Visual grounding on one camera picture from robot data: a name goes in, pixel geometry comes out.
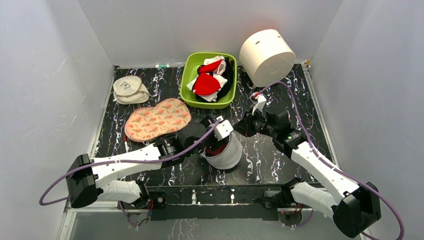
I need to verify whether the white blue-trimmed mesh laundry bag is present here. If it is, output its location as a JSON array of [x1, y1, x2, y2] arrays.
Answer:
[[200, 132, 243, 170]]

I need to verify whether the green white marker pen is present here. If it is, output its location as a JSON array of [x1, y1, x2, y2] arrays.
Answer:
[[155, 64, 170, 69]]

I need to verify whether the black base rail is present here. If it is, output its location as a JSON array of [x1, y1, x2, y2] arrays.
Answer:
[[147, 184, 289, 221]]

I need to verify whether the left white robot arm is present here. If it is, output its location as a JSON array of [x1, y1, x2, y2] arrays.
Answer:
[[65, 115, 234, 209]]

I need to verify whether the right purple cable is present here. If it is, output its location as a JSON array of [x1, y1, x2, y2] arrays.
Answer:
[[253, 80, 406, 240]]

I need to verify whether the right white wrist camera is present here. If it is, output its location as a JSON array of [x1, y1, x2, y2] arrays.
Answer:
[[252, 92, 267, 115]]

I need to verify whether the red bra in basin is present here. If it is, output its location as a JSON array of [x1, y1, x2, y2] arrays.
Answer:
[[191, 59, 223, 96]]

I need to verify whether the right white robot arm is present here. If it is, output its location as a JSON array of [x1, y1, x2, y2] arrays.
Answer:
[[233, 110, 381, 238]]

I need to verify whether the dark red bra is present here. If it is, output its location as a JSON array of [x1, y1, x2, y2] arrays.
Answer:
[[204, 142, 228, 157]]

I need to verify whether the cream cylindrical drum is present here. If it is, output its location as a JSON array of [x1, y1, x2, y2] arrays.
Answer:
[[239, 29, 296, 87]]

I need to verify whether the black garment in basin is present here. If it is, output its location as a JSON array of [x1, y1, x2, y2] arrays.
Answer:
[[195, 56, 235, 104]]

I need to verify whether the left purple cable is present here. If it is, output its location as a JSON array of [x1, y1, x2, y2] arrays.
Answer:
[[39, 119, 222, 207]]

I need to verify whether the cream mesh laundry bag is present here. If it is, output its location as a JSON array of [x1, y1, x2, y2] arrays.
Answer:
[[112, 75, 150, 105]]

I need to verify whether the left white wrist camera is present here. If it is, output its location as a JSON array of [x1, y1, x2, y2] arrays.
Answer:
[[213, 116, 234, 141]]

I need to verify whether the white garment in basin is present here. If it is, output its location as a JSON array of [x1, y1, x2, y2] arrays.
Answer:
[[186, 55, 229, 103]]

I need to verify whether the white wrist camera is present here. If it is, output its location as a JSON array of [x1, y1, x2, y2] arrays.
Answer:
[[252, 92, 267, 115], [213, 116, 234, 141]]

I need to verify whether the green plastic basin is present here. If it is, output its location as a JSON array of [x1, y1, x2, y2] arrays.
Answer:
[[180, 52, 238, 109]]

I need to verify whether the purple cable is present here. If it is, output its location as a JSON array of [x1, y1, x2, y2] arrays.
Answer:
[[39, 119, 222, 207], [253, 80, 406, 240]]

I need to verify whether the pink floral laundry bag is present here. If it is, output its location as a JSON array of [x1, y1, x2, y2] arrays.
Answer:
[[124, 98, 192, 143]]

